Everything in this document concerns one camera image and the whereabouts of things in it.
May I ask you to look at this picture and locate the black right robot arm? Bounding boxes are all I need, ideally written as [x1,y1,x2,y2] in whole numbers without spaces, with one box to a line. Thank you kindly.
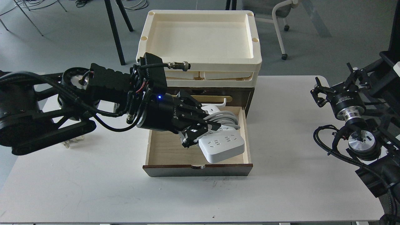
[310,50,399,225]

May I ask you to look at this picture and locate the small white connector part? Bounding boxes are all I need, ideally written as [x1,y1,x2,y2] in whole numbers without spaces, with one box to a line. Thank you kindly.
[61,135,85,149]

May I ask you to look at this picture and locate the grey metal chair frame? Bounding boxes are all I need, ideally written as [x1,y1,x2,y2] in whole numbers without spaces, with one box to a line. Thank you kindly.
[1,0,68,37]

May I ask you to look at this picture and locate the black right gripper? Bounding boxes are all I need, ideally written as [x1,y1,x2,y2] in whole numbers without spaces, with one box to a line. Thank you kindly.
[310,63,371,122]

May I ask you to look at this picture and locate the white power strip with cable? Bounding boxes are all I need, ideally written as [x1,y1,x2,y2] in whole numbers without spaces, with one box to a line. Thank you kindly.
[198,104,245,163]

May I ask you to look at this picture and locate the dark wooden drawer cabinet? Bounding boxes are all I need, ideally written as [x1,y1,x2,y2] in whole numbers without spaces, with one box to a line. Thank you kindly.
[167,87,255,116]

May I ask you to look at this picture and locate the white office chair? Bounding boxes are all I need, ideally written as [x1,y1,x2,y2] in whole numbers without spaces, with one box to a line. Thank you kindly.
[243,0,300,61]

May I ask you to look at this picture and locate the cream plastic stacked tray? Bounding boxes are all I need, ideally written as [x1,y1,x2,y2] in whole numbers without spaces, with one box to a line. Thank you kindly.
[136,10,262,88]

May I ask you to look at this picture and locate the black table legs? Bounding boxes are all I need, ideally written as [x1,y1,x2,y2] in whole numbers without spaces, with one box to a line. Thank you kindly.
[104,0,134,65]

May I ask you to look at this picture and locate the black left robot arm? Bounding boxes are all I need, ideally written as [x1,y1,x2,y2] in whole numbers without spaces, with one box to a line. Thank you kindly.
[0,52,221,156]

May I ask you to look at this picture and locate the white drawer handle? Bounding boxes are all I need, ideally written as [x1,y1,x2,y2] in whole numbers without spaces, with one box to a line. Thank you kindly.
[215,98,227,108]

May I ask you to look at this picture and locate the open wooden drawer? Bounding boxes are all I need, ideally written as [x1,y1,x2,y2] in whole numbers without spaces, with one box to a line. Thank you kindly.
[142,106,253,178]

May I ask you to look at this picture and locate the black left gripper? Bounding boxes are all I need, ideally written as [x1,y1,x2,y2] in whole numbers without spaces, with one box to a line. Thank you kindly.
[136,90,221,148]

